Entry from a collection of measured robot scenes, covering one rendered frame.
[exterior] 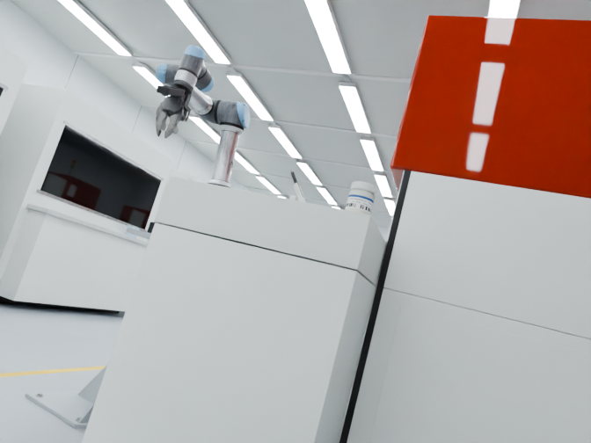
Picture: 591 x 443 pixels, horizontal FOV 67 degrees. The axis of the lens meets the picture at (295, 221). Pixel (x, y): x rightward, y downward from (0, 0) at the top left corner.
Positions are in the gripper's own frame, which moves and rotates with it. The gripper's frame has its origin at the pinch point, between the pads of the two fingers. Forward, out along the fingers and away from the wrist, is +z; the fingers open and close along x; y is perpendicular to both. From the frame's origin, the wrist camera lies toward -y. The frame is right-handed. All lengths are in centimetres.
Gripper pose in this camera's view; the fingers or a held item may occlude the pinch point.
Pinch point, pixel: (162, 133)
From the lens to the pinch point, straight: 168.5
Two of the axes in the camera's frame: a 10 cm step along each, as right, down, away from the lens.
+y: 1.1, 2.2, 9.7
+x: -9.5, -2.6, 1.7
